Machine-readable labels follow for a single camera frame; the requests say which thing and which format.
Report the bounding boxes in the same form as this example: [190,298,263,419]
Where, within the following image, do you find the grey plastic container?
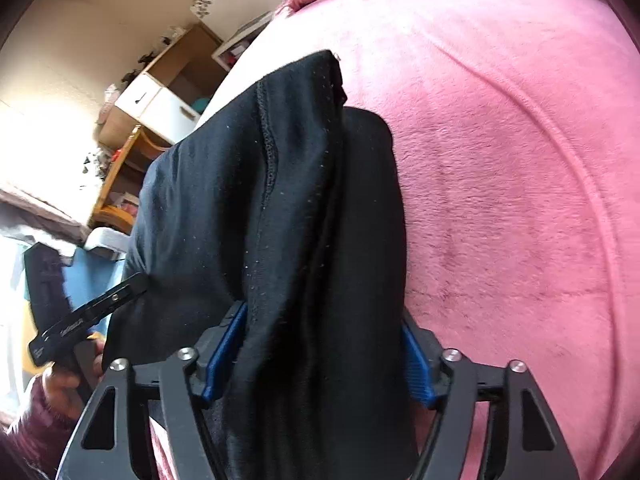
[84,227,128,262]

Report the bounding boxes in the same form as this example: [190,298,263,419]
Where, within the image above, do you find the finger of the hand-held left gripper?
[111,272,151,307]

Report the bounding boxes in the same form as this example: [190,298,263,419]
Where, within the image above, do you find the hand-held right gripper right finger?
[400,307,581,480]

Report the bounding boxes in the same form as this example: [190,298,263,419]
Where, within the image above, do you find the dark fuzzy cloth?
[24,245,73,328]

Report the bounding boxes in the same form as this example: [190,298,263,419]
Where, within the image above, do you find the white drawer box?
[115,72,163,121]
[142,87,211,146]

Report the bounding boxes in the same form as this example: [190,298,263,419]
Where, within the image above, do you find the grey low shelf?
[212,12,275,68]

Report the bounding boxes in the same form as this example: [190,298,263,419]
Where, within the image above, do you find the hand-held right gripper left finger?
[62,300,251,480]

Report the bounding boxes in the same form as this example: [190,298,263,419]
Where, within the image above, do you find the person's left hand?
[42,335,107,413]

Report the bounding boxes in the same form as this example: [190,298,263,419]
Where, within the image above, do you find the pink plush blanket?
[150,0,640,480]

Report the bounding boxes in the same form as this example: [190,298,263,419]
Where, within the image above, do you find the wooden shelf unit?
[90,22,226,233]

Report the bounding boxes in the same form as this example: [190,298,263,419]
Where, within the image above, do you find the black pants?
[102,50,418,480]

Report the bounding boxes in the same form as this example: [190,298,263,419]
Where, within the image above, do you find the person's left forearm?
[5,375,83,466]

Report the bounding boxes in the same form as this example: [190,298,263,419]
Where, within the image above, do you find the blue storage box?
[67,247,126,333]

